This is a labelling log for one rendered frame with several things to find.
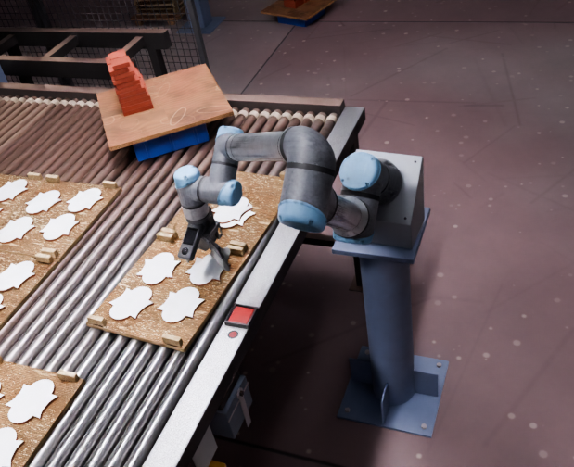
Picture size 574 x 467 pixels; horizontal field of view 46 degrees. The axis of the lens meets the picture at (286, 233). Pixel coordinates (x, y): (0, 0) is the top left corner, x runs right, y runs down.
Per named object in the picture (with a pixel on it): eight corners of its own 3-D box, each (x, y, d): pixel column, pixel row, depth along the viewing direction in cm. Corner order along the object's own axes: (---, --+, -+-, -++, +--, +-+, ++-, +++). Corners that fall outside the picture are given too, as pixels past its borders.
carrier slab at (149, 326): (249, 257, 218) (248, 253, 217) (185, 352, 191) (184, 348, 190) (159, 239, 232) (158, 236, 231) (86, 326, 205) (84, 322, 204)
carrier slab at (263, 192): (300, 183, 245) (299, 179, 244) (249, 257, 218) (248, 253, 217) (216, 170, 260) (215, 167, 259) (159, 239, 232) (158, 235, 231)
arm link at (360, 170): (392, 159, 204) (380, 150, 192) (384, 204, 204) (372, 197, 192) (354, 156, 209) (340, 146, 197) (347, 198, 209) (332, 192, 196)
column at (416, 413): (449, 362, 289) (450, 198, 234) (431, 438, 262) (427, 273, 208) (362, 347, 302) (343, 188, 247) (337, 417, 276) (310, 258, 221)
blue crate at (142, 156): (196, 108, 301) (190, 88, 294) (211, 141, 277) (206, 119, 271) (127, 128, 296) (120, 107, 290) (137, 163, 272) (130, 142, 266)
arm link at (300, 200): (385, 199, 204) (326, 165, 154) (376, 248, 203) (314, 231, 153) (347, 194, 209) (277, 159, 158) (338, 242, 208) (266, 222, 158)
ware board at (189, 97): (206, 67, 308) (205, 63, 307) (234, 115, 270) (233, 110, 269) (97, 97, 300) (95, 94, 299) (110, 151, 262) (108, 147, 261)
